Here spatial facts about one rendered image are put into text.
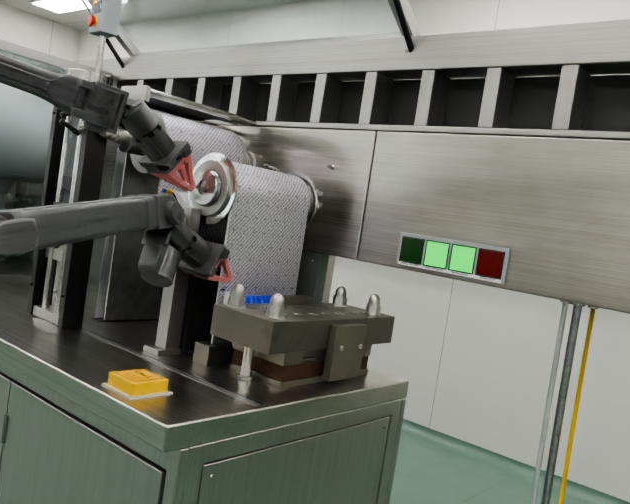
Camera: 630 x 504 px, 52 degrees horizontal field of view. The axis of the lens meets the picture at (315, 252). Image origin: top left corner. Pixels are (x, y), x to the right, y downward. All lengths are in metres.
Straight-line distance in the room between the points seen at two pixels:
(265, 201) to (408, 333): 2.86
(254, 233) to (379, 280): 2.93
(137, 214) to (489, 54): 0.77
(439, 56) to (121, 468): 1.02
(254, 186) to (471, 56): 0.52
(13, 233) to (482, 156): 0.89
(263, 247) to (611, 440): 2.68
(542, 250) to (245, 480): 0.68
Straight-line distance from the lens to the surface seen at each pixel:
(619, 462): 3.74
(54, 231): 0.94
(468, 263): 1.33
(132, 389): 1.07
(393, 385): 1.41
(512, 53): 1.39
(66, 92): 1.23
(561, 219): 1.27
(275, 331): 1.15
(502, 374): 3.87
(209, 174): 1.32
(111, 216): 1.03
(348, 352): 1.31
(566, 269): 1.27
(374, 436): 1.41
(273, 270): 1.41
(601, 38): 1.33
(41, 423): 1.32
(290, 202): 1.42
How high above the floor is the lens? 1.22
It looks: 3 degrees down
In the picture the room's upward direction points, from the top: 9 degrees clockwise
